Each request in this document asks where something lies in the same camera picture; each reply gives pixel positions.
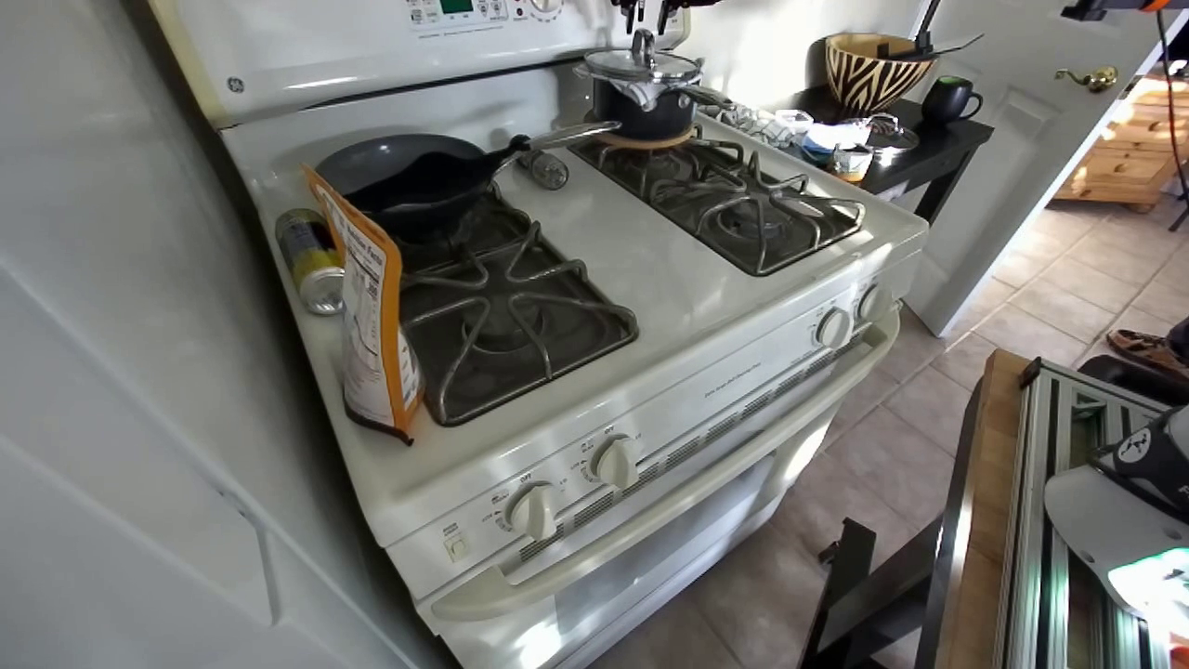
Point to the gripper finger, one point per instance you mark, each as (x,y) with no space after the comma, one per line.
(633,13)
(668,11)

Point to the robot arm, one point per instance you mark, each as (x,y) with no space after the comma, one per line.
(1105,530)

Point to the glass lid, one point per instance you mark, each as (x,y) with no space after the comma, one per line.
(641,65)

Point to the dark pot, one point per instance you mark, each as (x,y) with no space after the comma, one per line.
(650,116)

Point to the dark frying pan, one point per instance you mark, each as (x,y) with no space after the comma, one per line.
(418,177)

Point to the round cork trivet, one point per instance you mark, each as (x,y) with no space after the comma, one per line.
(608,141)

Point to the patterned kitchen towel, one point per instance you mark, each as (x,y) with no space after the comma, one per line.
(748,123)

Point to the stove burner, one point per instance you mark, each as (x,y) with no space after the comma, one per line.
(506,325)
(641,167)
(483,228)
(757,218)

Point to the small white container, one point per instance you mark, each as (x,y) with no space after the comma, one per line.
(794,121)

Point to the small glass shaker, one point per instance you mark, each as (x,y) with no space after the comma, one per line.
(546,170)

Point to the zebra pattern bowl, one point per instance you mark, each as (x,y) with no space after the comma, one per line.
(873,74)

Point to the small printed cup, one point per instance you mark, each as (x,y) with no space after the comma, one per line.
(850,164)

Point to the white gas stove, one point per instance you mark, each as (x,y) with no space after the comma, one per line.
(650,269)

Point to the small glass bowl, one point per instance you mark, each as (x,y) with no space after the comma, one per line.
(894,137)

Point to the black serving spoon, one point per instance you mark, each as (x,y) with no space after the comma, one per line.
(943,46)

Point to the black mug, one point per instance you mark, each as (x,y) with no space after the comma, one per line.
(946,100)

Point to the black side table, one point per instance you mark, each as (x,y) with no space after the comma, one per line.
(938,149)

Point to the stove knob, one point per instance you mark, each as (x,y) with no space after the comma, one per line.
(834,328)
(534,511)
(617,462)
(875,303)

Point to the white door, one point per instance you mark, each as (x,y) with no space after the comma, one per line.
(1012,186)

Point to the yellow drink can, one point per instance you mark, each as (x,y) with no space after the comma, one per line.
(311,260)

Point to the orange snack bag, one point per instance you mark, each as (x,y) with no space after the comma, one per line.
(372,325)

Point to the wooden furniture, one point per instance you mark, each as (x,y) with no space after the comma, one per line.
(1119,158)

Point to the oven door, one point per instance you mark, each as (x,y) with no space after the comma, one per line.
(669,557)

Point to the brown sandal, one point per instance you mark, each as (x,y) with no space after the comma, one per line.
(1147,351)

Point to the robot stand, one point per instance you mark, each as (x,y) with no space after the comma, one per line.
(985,520)

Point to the white refrigerator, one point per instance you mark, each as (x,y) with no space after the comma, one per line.
(111,372)

